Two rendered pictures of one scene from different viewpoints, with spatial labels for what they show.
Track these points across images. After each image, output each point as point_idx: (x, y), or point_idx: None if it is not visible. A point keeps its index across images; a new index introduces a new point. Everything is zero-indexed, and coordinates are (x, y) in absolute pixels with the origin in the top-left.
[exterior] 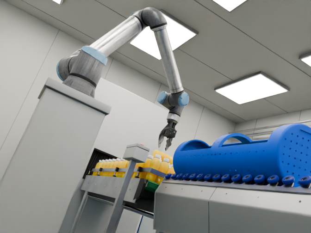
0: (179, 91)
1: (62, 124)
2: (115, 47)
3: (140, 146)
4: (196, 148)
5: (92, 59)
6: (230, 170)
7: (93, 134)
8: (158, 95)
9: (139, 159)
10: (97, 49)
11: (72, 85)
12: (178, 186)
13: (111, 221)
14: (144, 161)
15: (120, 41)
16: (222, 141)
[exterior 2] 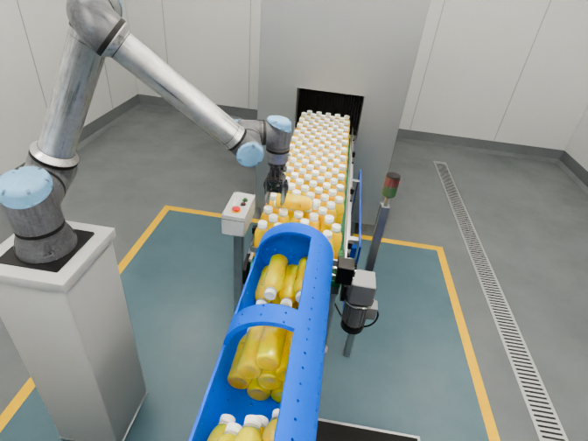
0: (231, 147)
1: (27, 310)
2: (77, 113)
3: (227, 218)
4: (297, 234)
5: (10, 210)
6: (227, 399)
7: (67, 315)
8: None
9: (232, 234)
10: (48, 137)
11: (16, 251)
12: None
13: (236, 291)
14: (241, 235)
15: (74, 101)
16: (228, 336)
